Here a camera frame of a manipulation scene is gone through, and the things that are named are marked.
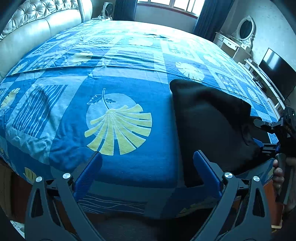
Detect right blue curtain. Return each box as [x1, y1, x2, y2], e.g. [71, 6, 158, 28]
[193, 0, 234, 41]

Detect white tv stand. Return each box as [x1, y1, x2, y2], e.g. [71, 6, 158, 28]
[238, 59, 286, 118]

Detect white oval vanity mirror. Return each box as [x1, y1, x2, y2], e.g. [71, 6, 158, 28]
[231, 16, 256, 48]

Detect blue patterned bed sheet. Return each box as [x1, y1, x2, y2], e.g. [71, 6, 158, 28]
[1, 20, 278, 219]

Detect black pants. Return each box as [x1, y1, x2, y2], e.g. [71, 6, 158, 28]
[170, 79, 269, 187]

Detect blue curtain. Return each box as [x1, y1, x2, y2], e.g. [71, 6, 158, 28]
[193, 0, 234, 41]
[113, 0, 137, 21]

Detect person right hand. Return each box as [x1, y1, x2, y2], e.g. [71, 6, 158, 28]
[272, 159, 296, 212]

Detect white tufted leather headboard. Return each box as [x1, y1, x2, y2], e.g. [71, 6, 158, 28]
[1, 1, 93, 79]

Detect white desk fan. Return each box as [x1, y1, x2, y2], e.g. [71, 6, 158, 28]
[99, 2, 114, 19]

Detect left blue curtain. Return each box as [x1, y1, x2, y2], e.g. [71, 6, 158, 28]
[113, 0, 137, 21]

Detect black flat television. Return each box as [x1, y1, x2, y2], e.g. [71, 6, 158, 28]
[259, 48, 295, 100]

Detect window with white frame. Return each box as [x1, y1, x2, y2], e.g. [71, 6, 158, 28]
[137, 0, 205, 18]

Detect white dressing table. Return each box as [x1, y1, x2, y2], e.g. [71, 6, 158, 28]
[213, 32, 252, 64]

